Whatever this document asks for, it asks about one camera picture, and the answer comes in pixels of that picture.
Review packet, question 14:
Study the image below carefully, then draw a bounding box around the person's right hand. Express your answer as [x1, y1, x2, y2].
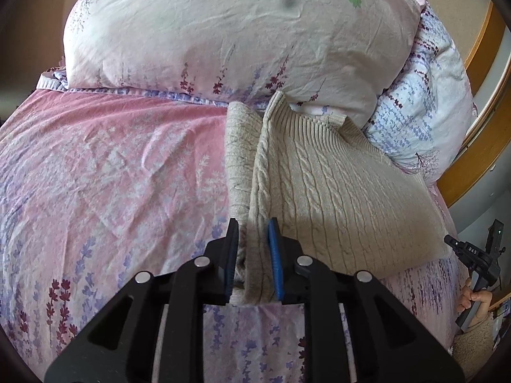
[456, 278, 493, 328]

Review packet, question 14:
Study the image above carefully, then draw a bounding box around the pale pink floral pillow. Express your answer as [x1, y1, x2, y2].
[63, 0, 421, 125]

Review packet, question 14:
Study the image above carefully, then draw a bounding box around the wooden headboard frame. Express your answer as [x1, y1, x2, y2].
[438, 3, 510, 207]

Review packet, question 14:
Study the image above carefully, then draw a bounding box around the white lavender print pillow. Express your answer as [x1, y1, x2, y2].
[363, 0, 477, 184]

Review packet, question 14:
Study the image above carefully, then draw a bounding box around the beige cable-knit sweater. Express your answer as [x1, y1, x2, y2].
[225, 92, 451, 304]

